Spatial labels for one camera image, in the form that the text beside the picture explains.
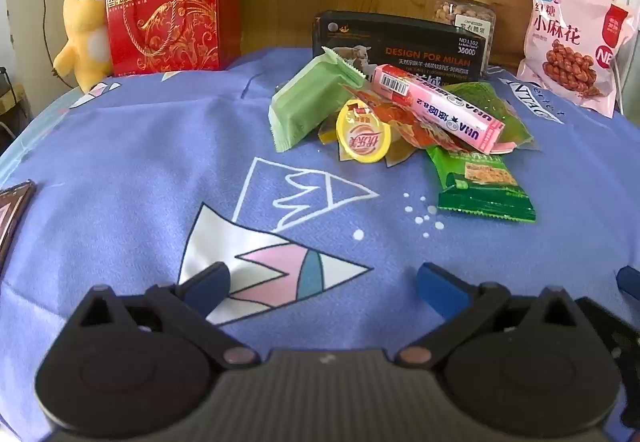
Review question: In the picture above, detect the large pink snack bag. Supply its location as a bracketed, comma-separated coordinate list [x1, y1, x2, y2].
[515, 0, 640, 119]

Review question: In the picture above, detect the brown wooden chair back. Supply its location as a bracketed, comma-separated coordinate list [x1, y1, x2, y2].
[480, 0, 536, 68]

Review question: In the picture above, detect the blue printed blanket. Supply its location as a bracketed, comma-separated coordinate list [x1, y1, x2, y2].
[0, 45, 640, 442]

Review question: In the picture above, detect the orange snack packet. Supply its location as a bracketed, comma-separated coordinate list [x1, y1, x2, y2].
[340, 82, 481, 155]

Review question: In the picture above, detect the glass jar of nuts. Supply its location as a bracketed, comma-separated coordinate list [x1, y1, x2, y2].
[432, 0, 497, 66]

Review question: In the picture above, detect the yellow plush duck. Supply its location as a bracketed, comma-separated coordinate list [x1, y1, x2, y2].
[52, 0, 115, 93]

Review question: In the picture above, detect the light green wafer packet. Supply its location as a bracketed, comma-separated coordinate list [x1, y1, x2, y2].
[268, 46, 368, 153]

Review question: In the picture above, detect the yellow jelly cup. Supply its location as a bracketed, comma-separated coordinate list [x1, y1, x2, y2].
[335, 98, 392, 164]

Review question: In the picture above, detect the long pink candy box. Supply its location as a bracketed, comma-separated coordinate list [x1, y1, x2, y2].
[370, 64, 506, 154]

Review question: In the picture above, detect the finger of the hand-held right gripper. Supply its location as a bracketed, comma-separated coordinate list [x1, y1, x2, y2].
[575, 266, 640, 373]

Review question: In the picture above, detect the wooden shelf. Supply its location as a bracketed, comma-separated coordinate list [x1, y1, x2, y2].
[0, 66, 28, 123]

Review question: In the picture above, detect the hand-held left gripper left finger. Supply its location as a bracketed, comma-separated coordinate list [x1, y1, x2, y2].
[65, 262, 261, 370]

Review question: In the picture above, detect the black cardboard box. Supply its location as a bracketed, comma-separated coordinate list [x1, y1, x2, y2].
[312, 11, 493, 83]

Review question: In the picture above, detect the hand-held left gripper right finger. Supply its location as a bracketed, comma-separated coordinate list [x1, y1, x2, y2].
[395, 263, 583, 370]

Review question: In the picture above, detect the dark green snack packet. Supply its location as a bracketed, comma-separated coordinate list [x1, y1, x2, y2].
[425, 145, 537, 223]

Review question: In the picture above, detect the clear green snack packet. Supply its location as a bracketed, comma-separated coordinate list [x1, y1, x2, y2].
[452, 81, 543, 153]

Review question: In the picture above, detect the red gift box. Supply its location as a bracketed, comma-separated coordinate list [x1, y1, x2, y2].
[104, 0, 241, 76]

